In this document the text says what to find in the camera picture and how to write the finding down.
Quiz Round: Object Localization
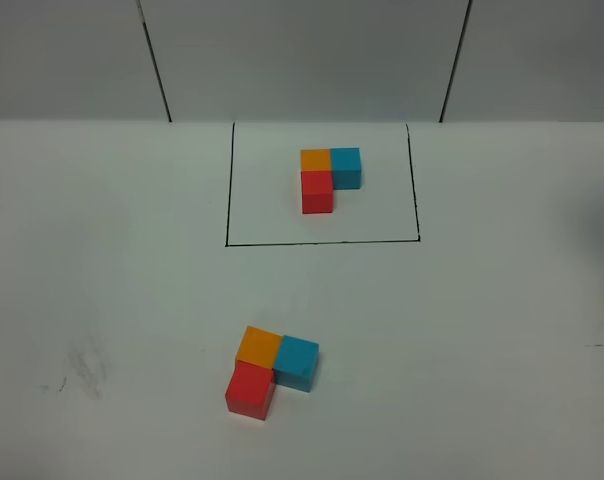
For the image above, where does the orange template block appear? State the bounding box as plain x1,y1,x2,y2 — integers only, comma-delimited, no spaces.
300,149,332,172

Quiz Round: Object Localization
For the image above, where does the blue template block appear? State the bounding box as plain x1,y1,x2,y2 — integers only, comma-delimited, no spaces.
330,147,362,190

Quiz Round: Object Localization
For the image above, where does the red template block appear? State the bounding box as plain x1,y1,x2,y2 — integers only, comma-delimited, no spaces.
301,170,334,214

